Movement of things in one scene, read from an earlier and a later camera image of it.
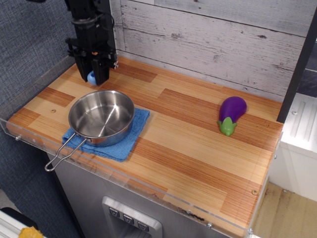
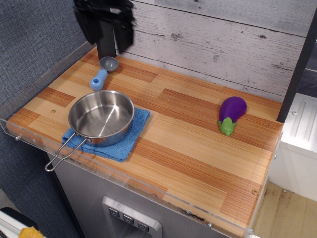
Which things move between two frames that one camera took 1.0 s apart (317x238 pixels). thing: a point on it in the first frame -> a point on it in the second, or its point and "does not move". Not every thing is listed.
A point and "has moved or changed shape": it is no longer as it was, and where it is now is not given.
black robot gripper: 94,41 -> 90,13
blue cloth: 117,151 does not move
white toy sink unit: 294,165 does not move
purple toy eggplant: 231,109 does not move
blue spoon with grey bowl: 91,78 has moved or changed shape
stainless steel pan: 103,117 does not move
